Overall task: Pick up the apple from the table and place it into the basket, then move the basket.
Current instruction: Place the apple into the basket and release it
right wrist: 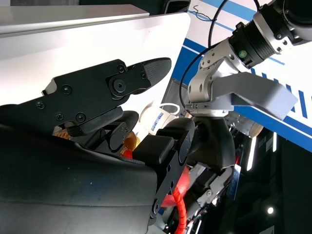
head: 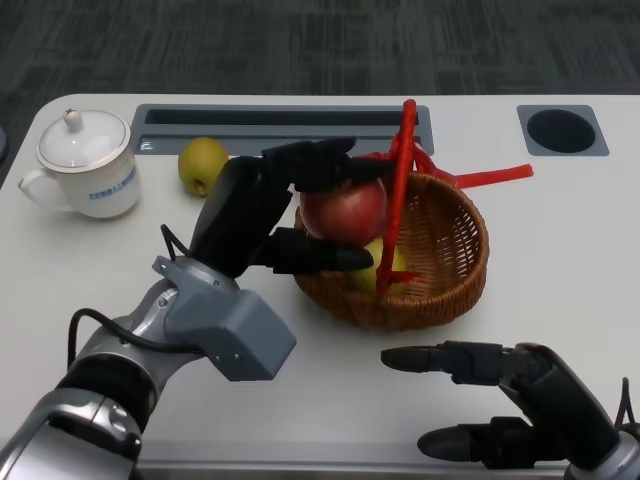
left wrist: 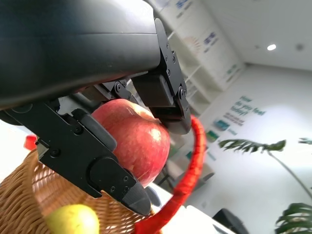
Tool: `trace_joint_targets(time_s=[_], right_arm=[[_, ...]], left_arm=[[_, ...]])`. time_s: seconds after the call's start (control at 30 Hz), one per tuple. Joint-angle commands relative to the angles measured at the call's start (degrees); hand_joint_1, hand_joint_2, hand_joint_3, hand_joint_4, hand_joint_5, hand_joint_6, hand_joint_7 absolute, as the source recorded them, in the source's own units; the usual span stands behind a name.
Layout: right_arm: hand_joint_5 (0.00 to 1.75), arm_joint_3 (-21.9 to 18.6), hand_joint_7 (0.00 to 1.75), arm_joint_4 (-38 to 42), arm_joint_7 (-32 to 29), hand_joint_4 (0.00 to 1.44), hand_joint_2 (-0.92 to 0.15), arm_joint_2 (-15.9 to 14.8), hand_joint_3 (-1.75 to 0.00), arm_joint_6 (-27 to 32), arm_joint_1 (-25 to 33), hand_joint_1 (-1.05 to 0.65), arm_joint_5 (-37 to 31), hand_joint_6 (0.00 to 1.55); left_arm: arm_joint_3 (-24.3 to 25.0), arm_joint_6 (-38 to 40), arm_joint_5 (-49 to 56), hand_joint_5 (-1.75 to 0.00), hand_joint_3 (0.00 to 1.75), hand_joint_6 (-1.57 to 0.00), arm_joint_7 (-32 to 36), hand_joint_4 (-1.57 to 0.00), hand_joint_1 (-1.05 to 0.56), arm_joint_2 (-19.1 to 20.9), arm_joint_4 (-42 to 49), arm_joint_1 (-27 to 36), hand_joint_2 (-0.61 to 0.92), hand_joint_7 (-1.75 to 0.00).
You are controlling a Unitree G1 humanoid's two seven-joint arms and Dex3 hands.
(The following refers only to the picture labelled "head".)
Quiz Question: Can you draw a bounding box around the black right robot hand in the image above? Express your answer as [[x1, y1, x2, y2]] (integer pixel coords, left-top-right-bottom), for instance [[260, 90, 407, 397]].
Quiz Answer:
[[380, 340, 626, 471]]

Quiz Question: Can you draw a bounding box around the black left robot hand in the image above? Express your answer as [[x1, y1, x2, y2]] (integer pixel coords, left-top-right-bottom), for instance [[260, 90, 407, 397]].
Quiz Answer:
[[188, 137, 389, 279]]

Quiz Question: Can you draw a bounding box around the red apple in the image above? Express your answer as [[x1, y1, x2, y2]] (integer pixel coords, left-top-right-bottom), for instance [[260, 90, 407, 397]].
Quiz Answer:
[[299, 177, 390, 246]]

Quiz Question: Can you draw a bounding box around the brown wicker basket red handle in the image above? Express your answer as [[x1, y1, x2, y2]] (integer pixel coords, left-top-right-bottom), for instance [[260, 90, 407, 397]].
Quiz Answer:
[[292, 98, 490, 331]]

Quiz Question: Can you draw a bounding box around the green pear with stem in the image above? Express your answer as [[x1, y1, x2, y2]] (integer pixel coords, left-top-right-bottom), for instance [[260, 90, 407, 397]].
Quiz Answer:
[[178, 137, 231, 197]]

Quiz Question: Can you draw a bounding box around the grey recessed pen tray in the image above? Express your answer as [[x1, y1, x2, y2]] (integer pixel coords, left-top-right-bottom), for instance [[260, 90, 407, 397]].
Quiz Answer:
[[130, 103, 434, 155]]

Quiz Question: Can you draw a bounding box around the white ceramic mug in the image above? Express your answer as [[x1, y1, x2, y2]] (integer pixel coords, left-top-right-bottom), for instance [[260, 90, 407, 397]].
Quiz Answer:
[[18, 144, 141, 220]]

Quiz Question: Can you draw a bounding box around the green pear without stem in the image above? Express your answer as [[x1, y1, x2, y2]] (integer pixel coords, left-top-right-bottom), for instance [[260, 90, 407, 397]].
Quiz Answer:
[[349, 237, 407, 296]]

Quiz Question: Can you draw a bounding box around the white mug lid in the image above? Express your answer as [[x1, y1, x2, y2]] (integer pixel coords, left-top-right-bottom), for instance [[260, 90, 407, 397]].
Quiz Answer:
[[35, 109, 132, 174]]

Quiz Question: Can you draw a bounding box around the red ribbon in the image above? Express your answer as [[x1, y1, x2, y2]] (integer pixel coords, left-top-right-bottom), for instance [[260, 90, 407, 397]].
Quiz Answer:
[[349, 144, 535, 189]]

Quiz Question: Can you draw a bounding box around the grey recessed cup holder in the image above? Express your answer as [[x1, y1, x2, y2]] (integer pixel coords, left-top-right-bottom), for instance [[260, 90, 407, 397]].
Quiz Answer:
[[516, 104, 610, 156]]

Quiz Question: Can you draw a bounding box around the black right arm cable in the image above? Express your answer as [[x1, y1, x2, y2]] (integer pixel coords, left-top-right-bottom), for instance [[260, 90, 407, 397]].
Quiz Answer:
[[614, 377, 640, 431]]

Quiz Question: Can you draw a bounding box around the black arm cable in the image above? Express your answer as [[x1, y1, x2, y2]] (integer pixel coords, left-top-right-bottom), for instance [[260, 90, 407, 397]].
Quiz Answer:
[[614, 377, 640, 431], [67, 224, 204, 364]]

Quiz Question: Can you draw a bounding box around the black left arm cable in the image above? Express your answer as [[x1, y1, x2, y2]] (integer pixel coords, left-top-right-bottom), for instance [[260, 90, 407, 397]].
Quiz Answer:
[[67, 224, 204, 364]]

